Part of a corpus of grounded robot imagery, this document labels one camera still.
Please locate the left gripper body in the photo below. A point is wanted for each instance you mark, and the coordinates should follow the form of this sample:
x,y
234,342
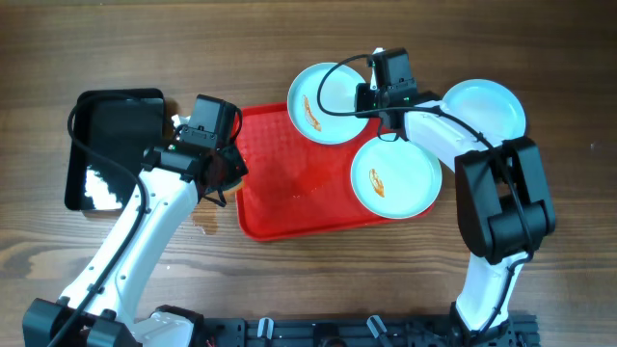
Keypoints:
x,y
224,170

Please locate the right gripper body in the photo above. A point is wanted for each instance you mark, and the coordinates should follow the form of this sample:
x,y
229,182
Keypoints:
x,y
363,97

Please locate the light blue plate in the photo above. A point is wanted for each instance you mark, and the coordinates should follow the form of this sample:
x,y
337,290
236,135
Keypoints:
x,y
487,107
338,95
395,179

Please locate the green orange sponge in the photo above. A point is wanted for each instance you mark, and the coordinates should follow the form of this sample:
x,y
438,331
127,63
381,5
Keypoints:
x,y
229,189

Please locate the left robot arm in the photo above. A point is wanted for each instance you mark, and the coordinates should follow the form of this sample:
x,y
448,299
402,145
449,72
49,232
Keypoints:
x,y
99,307

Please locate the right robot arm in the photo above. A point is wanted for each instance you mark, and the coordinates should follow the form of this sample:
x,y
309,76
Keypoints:
x,y
503,203

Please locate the red plastic serving tray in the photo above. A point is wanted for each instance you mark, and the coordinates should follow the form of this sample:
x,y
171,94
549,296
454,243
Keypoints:
x,y
295,186

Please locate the black water tray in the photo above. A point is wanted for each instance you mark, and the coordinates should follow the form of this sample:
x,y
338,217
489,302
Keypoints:
x,y
119,125

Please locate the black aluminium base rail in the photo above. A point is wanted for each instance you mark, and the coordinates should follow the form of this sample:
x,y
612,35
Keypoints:
x,y
414,331

